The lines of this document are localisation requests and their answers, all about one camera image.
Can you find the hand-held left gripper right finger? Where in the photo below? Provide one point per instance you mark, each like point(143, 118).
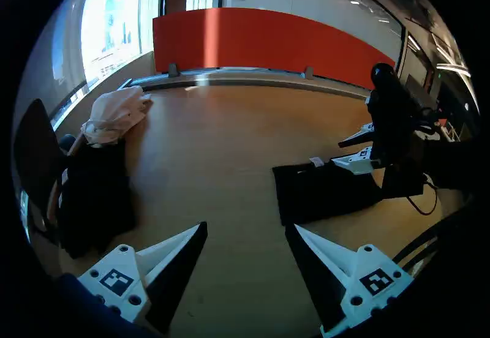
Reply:
point(356, 273)

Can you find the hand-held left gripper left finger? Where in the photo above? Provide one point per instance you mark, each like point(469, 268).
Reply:
point(126, 269)

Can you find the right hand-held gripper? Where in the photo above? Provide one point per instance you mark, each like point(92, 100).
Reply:
point(394, 123)

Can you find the black towel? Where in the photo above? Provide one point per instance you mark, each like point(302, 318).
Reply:
point(321, 192)

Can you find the stack of black towels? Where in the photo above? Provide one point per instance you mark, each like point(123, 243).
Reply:
point(95, 200)

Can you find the red desk screen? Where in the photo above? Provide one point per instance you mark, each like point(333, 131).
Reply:
point(268, 43)

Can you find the black office chair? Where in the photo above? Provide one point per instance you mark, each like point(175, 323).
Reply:
point(36, 154)

